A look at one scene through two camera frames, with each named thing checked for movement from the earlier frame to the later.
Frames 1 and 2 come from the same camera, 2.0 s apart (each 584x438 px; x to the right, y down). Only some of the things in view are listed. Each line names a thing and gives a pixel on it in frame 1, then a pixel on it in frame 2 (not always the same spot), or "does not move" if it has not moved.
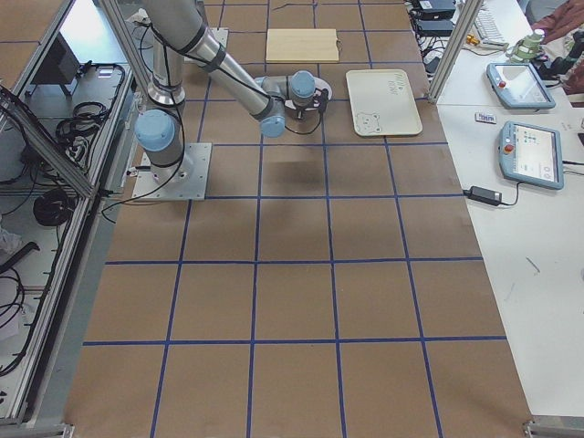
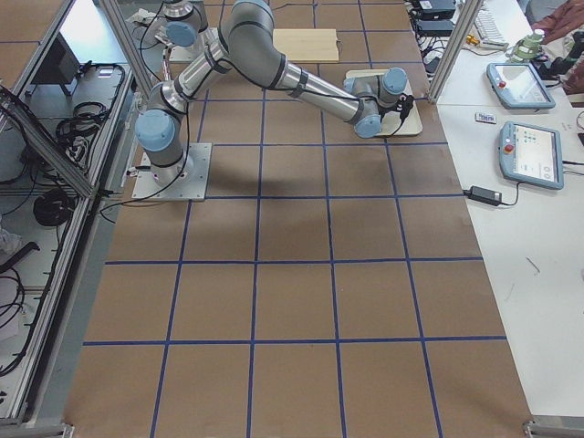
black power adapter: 477,192 does not move
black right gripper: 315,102 → 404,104
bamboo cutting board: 302,46 does not move
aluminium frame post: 467,14 does not move
